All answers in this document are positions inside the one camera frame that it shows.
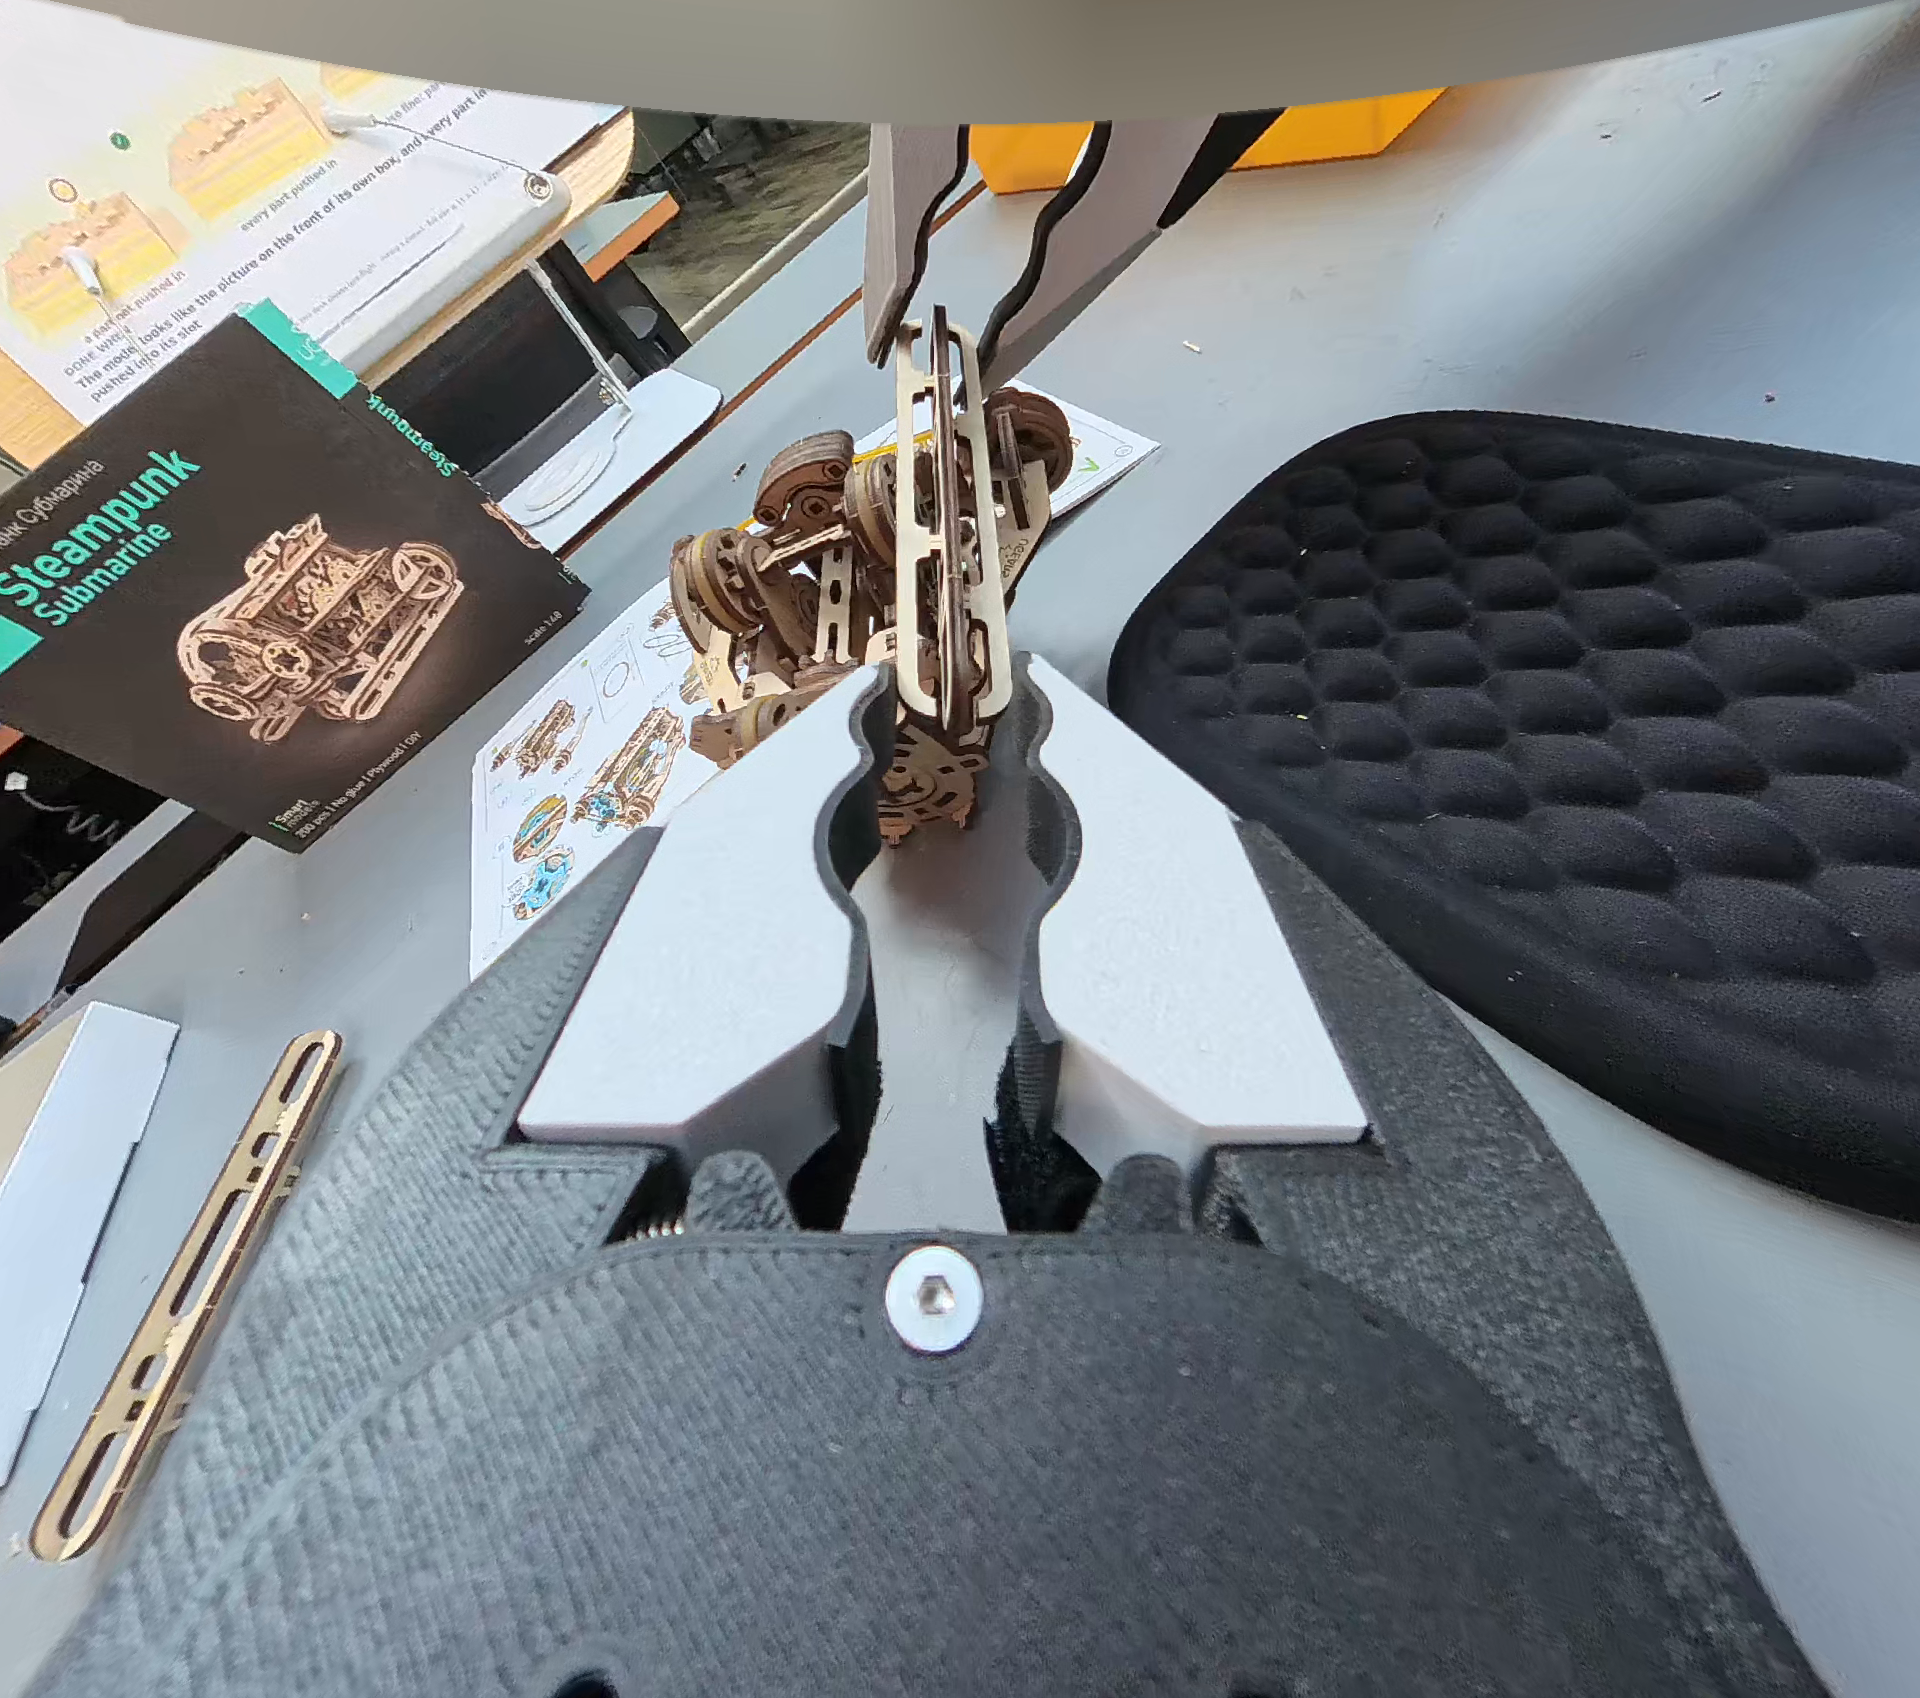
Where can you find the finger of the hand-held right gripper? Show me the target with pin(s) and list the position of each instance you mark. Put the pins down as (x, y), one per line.
(1110, 213)
(897, 213)

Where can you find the pale wooden frame part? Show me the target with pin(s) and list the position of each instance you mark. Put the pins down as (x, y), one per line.
(181, 1293)
(932, 529)

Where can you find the clear acrylic sheet stand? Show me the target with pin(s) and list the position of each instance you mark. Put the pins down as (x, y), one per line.
(631, 423)

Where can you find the black honeycomb cushion pad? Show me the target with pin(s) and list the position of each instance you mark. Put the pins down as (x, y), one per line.
(1561, 738)

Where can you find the yellow box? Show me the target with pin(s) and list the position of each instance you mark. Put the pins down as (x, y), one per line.
(1034, 161)

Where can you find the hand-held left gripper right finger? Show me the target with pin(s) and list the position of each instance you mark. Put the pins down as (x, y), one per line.
(1185, 979)

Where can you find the laminated instruction sheet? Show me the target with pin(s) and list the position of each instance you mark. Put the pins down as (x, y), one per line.
(194, 182)

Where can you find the wooden submarine model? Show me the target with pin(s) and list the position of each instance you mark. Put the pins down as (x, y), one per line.
(794, 559)

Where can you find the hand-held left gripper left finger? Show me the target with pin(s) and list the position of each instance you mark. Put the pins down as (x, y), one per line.
(704, 979)

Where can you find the white card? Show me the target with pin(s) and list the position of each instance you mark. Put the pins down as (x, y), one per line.
(75, 1202)

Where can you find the black model kit box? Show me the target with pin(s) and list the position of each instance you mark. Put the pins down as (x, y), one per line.
(224, 618)

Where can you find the illustrated instruction booklet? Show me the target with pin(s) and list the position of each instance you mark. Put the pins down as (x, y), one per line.
(601, 769)

